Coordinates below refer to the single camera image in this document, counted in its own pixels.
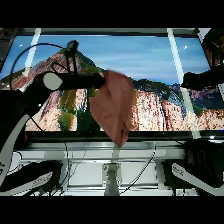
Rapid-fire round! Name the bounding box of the pink garment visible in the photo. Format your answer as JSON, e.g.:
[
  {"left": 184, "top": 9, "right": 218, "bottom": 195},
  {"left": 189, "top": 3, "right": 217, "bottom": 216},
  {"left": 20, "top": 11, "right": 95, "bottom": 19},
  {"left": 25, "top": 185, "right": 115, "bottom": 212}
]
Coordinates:
[{"left": 88, "top": 70, "right": 135, "bottom": 148}]

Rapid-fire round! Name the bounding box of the silver frame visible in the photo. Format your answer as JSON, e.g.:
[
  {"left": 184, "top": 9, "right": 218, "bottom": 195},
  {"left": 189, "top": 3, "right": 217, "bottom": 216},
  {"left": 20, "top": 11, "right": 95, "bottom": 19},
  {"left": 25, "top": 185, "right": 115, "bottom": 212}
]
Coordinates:
[{"left": 6, "top": 139, "right": 224, "bottom": 197}]

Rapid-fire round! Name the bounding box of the black cable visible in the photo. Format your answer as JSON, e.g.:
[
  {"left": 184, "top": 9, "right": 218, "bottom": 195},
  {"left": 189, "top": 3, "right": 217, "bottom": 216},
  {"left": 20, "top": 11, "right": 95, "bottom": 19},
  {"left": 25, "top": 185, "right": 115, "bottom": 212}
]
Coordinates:
[
  {"left": 9, "top": 42, "right": 69, "bottom": 91},
  {"left": 119, "top": 142, "right": 158, "bottom": 195}
]

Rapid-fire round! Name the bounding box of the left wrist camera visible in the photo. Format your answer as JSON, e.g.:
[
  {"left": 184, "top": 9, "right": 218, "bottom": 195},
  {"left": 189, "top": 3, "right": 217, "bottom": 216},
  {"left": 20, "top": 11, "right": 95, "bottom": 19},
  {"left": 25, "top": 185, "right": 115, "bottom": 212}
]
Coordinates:
[{"left": 65, "top": 39, "right": 80, "bottom": 75}]

